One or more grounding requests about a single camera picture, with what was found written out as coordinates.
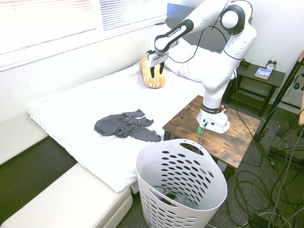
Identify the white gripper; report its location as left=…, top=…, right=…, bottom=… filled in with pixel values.
left=146, top=50, right=170, bottom=79

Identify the dark grey shirt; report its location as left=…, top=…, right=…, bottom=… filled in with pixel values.
left=94, top=109, right=162, bottom=143

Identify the grey clothes pile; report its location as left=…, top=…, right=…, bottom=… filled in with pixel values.
left=152, top=185, right=199, bottom=210

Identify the white perforated laundry basket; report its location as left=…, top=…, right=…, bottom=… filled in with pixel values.
left=135, top=138, right=228, bottom=228

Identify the yellow white patterned pillow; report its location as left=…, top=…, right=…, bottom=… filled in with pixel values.
left=140, top=54, right=167, bottom=90

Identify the dark grey headboard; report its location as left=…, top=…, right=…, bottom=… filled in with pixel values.
left=165, top=2, right=254, bottom=55

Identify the narrow white window blind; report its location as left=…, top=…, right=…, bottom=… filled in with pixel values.
left=99, top=0, right=167, bottom=31

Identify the white bed blanket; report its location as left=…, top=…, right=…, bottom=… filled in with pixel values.
left=28, top=63, right=208, bottom=194

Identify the rustic brown wooden table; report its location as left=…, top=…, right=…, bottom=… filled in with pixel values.
left=162, top=95, right=262, bottom=181

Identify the blue cover book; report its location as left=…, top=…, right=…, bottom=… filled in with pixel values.
left=254, top=67, right=273, bottom=80

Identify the black twin-bell alarm clock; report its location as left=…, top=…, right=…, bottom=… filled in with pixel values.
left=266, top=58, right=277, bottom=71

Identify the black slatted nightstand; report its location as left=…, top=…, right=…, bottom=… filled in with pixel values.
left=224, top=61, right=286, bottom=118

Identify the wide white window blind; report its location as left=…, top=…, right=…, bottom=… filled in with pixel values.
left=0, top=0, right=97, bottom=55

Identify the black power brick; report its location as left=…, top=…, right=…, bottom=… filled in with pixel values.
left=277, top=122, right=292, bottom=138

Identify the cream bench cushion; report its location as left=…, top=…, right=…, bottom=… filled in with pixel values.
left=0, top=163, right=134, bottom=228
left=0, top=111, right=50, bottom=166

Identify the black adapter box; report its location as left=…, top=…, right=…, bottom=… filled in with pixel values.
left=247, top=212, right=272, bottom=228

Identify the grey base cable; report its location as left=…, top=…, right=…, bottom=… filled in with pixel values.
left=198, top=122, right=208, bottom=153

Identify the thick black base cable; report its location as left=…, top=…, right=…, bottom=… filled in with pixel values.
left=233, top=70, right=259, bottom=141

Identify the black camera tripod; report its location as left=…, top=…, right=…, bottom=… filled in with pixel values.
left=253, top=50, right=304, bottom=170

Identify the looped black floor cable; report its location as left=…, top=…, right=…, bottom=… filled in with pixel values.
left=233, top=169, right=289, bottom=216

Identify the dark brown bench frame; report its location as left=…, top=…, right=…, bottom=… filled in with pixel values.
left=0, top=136, right=78, bottom=222

